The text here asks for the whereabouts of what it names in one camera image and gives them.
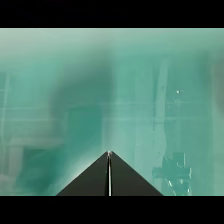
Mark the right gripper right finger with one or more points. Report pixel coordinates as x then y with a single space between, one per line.
128 181

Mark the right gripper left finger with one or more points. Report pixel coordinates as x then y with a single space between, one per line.
93 181

